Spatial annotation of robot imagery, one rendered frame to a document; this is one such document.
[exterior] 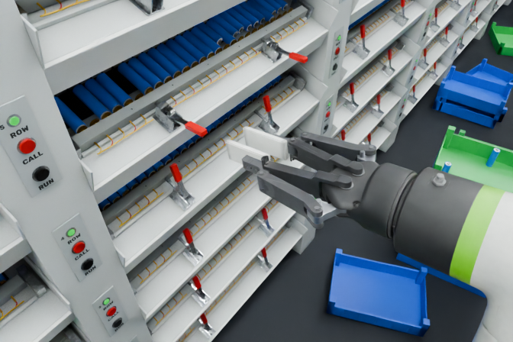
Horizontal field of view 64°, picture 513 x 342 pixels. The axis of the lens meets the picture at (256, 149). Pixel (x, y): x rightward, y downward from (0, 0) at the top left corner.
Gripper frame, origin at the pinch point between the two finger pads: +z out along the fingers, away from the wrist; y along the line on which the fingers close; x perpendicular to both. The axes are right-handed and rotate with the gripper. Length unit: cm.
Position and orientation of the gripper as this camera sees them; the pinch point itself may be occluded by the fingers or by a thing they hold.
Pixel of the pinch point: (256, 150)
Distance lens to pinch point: 53.4
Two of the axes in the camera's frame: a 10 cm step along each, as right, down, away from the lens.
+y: 6.3, -5.3, 5.7
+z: -7.6, -2.9, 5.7
